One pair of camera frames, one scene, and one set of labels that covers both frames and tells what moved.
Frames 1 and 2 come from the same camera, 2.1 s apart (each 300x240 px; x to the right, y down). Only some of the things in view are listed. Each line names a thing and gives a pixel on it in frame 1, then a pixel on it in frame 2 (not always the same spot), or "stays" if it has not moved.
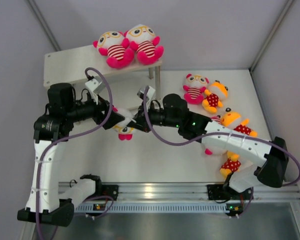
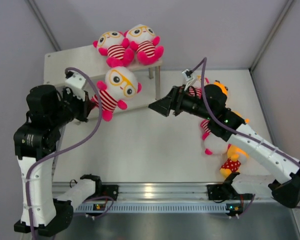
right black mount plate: x=216 y=192 stays
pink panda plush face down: x=125 y=132 to x=120 y=85
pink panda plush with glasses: x=143 y=39 stays
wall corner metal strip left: x=44 y=24 stays
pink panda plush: x=112 y=44 stays
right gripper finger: x=142 y=123 to x=172 y=100
